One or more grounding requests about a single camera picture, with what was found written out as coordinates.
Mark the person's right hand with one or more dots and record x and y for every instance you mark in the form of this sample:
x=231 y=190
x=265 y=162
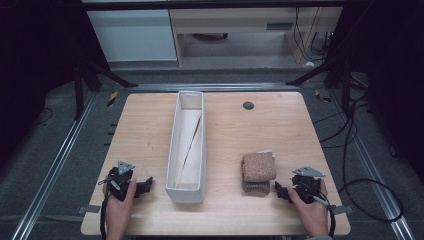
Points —
x=310 y=213

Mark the white folded cloth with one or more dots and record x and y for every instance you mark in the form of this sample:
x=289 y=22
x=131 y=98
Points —
x=267 y=151

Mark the dark round table grommet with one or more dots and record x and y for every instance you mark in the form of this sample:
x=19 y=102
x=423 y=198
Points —
x=248 y=105

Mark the metal floor rail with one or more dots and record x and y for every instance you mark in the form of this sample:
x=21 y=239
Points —
x=50 y=173
x=370 y=166

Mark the black metal stand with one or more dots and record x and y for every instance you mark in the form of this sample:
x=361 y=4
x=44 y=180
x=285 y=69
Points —
x=79 y=90
x=345 y=83

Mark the white cabinet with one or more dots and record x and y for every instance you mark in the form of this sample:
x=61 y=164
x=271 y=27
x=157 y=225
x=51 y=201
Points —
x=133 y=35

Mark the person's left hand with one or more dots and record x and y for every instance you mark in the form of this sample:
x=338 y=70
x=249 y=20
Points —
x=117 y=208

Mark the grey tape piece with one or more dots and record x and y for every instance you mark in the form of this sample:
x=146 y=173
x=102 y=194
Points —
x=89 y=209
x=342 y=209

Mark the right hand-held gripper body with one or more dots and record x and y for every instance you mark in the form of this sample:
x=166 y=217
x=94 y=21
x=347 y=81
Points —
x=306 y=186

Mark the brown cork block stack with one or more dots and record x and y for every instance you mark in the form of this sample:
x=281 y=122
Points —
x=259 y=167

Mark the long white storage box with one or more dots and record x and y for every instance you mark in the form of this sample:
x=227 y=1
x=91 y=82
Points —
x=173 y=196

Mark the yellow black tape strip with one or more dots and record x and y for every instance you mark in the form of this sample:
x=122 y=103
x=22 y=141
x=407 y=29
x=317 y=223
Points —
x=321 y=96
x=112 y=98

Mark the white folded cloth liner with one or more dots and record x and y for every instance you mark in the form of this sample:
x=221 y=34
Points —
x=190 y=146

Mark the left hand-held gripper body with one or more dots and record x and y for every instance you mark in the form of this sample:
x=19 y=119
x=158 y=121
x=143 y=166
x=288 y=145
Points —
x=120 y=181

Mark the small white floor object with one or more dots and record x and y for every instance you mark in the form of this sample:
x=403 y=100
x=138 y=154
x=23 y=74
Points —
x=310 y=63

